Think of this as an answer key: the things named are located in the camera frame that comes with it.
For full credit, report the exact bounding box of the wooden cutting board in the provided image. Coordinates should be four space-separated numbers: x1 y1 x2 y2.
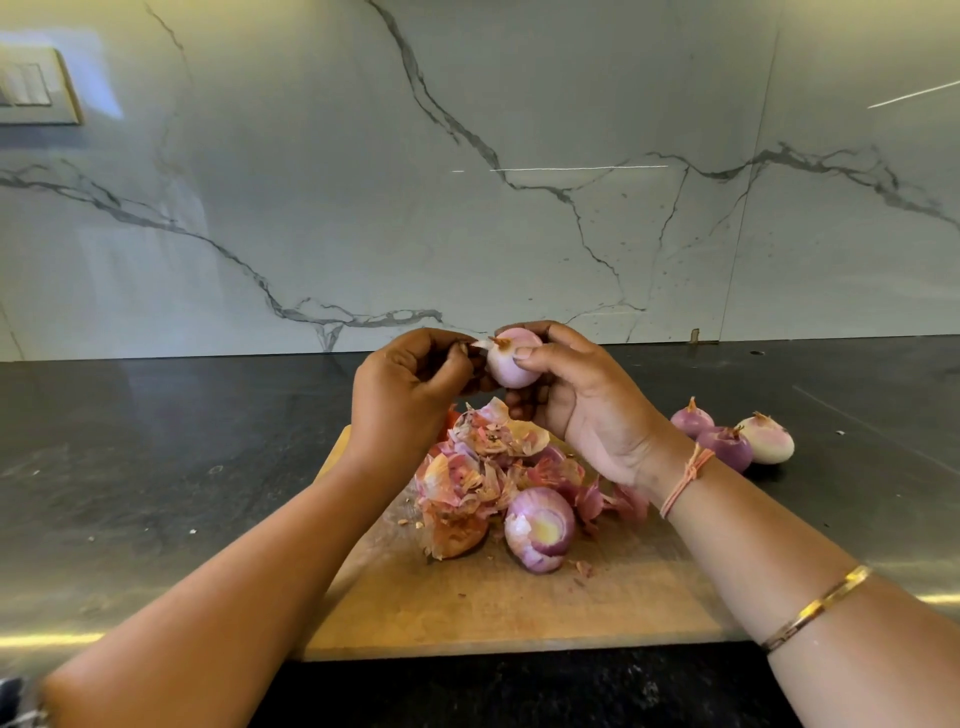
297 412 752 663

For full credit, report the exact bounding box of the person's right forearm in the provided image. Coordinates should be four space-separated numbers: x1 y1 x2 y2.
660 447 960 728

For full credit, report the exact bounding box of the person's left hand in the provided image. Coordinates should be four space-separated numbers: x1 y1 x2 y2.
342 328 482 489

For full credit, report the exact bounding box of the person's right hand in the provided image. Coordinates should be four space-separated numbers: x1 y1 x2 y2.
495 319 699 489

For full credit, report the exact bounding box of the orange thread bracelet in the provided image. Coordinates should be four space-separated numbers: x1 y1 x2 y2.
660 442 719 522

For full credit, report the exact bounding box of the brownish red onion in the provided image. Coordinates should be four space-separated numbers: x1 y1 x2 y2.
735 412 797 467

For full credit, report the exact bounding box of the red onion with pale patch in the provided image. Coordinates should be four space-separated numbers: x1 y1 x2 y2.
502 486 578 575

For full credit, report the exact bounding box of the small red onion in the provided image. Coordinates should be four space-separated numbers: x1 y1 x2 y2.
670 396 717 440

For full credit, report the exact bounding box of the gold bangle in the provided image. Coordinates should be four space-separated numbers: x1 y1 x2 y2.
760 564 873 654

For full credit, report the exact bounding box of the pile of onion peels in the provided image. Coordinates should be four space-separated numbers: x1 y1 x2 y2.
412 397 654 563

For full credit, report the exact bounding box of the black white plaid sleeve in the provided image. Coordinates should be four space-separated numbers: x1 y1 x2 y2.
0 675 47 728

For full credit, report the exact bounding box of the white wall switch plate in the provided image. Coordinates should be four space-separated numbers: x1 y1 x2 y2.
0 45 83 128

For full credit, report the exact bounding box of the person's left forearm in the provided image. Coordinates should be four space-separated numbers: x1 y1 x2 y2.
37 462 392 728

